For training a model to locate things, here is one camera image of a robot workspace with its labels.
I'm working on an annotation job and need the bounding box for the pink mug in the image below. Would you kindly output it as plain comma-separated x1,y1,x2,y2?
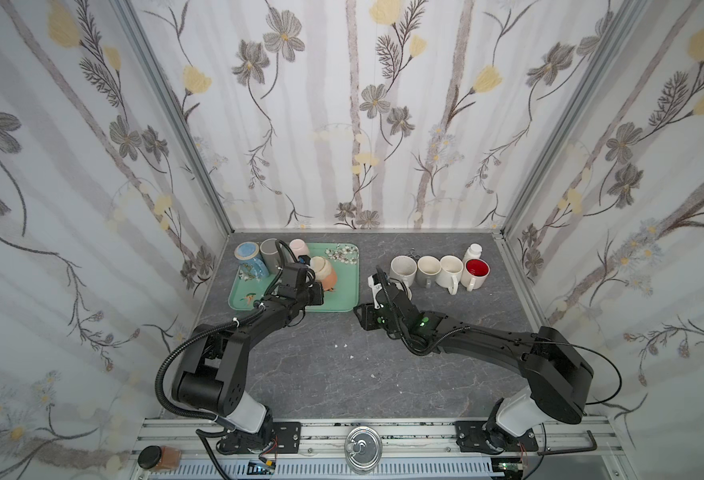
289,238,310,258

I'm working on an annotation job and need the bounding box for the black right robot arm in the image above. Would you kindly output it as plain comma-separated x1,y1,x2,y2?
353,270,595,455

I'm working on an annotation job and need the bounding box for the round metal lid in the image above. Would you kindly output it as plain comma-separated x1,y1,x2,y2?
344,426,383,475

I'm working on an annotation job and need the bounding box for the green plastic tray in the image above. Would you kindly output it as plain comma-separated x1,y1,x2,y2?
228,242,361,313

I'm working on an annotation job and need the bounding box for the beige mug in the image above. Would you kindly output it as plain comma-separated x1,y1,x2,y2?
389,255,418,288

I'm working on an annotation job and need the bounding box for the black allen key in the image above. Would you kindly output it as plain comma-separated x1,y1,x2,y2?
538,430,598,458

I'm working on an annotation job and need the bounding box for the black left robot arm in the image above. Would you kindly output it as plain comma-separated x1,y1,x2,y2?
154,240,324,479

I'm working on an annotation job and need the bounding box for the blue mug with brown rim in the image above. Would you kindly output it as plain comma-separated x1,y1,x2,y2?
234,241,270,281

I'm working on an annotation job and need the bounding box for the white plastic bottle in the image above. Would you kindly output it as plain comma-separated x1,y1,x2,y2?
463,243,483,263

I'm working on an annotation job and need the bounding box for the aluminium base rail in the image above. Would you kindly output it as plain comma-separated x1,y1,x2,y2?
129,416,638,479

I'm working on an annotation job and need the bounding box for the cream mug with orange handle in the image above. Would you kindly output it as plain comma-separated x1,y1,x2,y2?
310,256,338,292

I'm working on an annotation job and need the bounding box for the white mug with red inside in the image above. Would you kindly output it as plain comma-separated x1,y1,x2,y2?
461,259,491,292

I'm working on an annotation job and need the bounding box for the white cream mug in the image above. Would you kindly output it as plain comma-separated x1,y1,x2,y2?
437,255,464,296

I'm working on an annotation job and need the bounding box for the tall dark grey mug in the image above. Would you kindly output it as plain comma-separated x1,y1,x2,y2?
260,238,285,275

